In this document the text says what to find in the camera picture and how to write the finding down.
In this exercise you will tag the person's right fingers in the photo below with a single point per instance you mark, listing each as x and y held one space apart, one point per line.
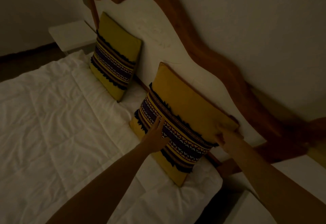
220 137

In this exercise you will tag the white headboard with wooden frame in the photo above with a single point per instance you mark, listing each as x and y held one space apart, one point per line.
152 27

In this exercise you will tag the person's right hand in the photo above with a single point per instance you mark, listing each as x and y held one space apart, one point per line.
229 137

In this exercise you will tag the white duvet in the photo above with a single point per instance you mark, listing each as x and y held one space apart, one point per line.
51 119

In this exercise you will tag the white pillow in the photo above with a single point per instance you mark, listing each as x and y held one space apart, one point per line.
133 96

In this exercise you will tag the yellow cushion with patterned band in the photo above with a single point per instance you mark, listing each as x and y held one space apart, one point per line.
188 119
116 53

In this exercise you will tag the person's left hand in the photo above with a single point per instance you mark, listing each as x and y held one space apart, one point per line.
152 139

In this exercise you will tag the white bedside table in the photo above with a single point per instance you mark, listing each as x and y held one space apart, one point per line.
300 175
72 35

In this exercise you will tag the person's right forearm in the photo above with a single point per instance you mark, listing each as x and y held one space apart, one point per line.
275 185

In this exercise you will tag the person's left forearm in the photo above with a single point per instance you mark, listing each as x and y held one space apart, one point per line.
107 188

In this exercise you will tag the person's left fingers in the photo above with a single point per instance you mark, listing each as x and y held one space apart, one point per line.
158 125

